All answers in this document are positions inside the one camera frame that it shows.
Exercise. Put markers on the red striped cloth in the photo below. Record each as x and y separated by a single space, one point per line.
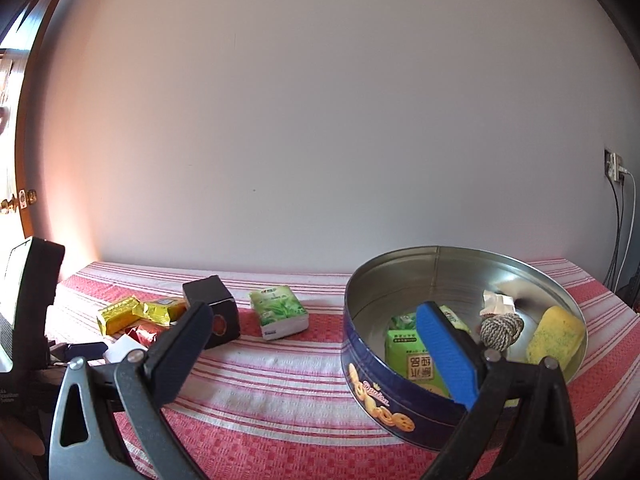
280 385

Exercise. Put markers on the large green tissue pack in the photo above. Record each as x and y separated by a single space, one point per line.
407 355

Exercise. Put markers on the black square box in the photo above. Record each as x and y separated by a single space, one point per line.
225 315

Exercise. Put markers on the yellow sponge with green top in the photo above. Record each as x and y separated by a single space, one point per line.
555 340

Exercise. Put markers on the red foil packet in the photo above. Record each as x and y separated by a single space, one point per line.
145 334

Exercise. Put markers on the white cardboard box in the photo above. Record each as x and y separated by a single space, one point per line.
122 350

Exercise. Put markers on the yellow tea packet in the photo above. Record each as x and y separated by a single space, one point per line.
162 311
117 317

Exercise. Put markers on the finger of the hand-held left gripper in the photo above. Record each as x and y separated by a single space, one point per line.
85 350

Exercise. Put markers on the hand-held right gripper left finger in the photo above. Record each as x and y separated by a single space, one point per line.
180 355

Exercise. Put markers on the blue round cookie tin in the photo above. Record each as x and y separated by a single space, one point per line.
370 355

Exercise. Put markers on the brass door knob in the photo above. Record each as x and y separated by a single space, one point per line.
25 196

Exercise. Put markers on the wooden door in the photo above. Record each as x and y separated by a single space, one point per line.
21 160

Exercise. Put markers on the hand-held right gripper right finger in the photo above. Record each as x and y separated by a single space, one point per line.
445 355

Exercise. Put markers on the small green tissue pack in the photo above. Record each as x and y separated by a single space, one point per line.
277 310

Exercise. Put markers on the white charger plug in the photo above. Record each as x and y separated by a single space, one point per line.
620 167

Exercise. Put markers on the white wrapper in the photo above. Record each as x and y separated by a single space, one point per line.
497 302

